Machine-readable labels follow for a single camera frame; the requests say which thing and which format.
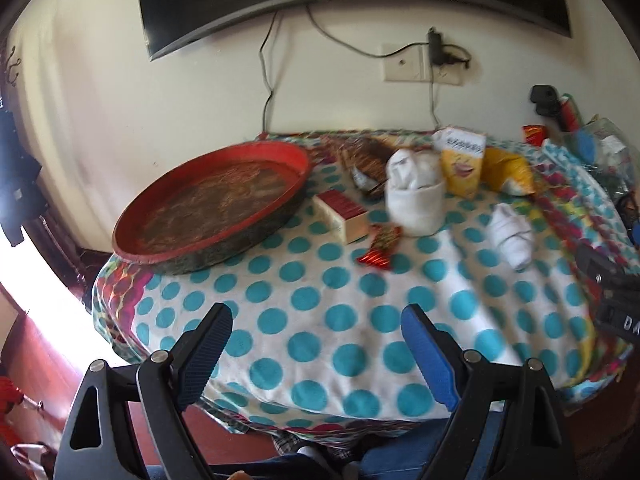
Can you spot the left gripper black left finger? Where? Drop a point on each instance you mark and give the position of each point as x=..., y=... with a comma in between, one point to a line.
x=197, y=352

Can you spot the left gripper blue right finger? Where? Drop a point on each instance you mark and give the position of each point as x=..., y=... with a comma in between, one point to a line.
x=436, y=354

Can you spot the red candy wrapper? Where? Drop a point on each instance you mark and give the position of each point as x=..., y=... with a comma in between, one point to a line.
x=385, y=238

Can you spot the yellow snack bag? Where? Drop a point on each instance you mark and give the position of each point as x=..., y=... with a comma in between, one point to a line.
x=506, y=172

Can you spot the red and cream box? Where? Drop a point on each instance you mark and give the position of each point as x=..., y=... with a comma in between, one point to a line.
x=344, y=217

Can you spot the yellow medicine box with smile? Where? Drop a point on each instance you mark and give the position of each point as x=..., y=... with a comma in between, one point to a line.
x=461, y=155

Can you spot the brown snack packets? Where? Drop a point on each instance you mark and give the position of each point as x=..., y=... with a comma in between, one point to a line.
x=364, y=160

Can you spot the person's jeans leg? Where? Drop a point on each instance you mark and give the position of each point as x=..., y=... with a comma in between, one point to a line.
x=399, y=458

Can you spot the polka dot tablecloth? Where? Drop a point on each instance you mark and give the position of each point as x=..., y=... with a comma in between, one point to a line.
x=316, y=346

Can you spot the clear plastic bag of items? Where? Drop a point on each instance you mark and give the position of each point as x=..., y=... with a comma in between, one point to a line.
x=608, y=157

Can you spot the round red tray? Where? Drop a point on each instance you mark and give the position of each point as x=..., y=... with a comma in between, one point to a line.
x=213, y=207

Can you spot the small red snack packet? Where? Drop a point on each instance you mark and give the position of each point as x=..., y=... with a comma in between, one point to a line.
x=535, y=135

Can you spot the red green package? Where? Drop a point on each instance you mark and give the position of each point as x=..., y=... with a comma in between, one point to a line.
x=569, y=113

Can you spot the dark hanging clothes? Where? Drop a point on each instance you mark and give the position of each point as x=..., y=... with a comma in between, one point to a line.
x=21, y=198

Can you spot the black power adapter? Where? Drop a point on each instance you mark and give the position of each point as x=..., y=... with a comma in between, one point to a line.
x=438, y=54

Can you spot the white wall socket plate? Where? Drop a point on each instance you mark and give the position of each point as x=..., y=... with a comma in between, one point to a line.
x=411, y=65

